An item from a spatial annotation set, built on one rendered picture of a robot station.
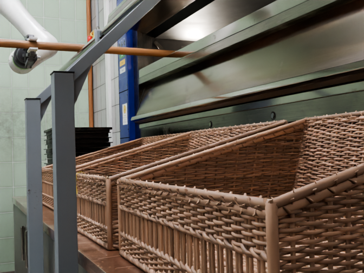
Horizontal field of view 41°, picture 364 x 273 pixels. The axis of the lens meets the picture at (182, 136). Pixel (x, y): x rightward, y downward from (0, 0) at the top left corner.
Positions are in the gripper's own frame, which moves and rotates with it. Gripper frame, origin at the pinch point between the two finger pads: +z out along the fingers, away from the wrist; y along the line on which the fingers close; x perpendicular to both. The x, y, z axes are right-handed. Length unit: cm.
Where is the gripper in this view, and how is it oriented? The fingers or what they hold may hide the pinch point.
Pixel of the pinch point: (32, 45)
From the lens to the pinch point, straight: 191.8
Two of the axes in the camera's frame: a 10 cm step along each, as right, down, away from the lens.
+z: 4.2, -0.4, -9.1
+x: -9.1, 0.2, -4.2
